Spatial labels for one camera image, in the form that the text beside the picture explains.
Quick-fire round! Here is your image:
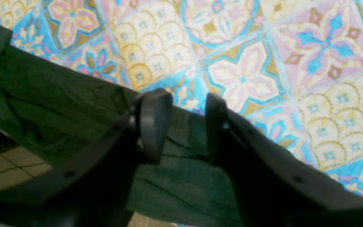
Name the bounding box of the patterned colourful table cloth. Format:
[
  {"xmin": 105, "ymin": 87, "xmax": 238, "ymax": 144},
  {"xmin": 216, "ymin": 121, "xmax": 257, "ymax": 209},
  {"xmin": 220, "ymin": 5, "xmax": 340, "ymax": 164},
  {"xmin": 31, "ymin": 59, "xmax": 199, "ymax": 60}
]
[{"xmin": 0, "ymin": 0, "xmax": 363, "ymax": 195}]

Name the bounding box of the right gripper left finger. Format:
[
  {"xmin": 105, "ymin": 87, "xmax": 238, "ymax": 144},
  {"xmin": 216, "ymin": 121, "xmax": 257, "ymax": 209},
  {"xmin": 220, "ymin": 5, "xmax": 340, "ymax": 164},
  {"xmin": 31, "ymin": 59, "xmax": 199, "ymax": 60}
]
[{"xmin": 0, "ymin": 89, "xmax": 173, "ymax": 227}]

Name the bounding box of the dark green long-sleeve shirt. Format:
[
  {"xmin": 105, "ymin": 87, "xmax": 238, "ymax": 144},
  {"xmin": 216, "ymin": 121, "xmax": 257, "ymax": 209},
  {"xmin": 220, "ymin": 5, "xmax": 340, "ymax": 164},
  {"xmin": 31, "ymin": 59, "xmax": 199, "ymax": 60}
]
[{"xmin": 0, "ymin": 26, "xmax": 243, "ymax": 227}]

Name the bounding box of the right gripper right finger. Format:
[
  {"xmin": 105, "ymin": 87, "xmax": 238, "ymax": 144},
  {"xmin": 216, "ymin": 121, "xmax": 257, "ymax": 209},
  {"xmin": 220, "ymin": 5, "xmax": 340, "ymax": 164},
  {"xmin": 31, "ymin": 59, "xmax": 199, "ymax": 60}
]
[{"xmin": 205, "ymin": 93, "xmax": 363, "ymax": 227}]

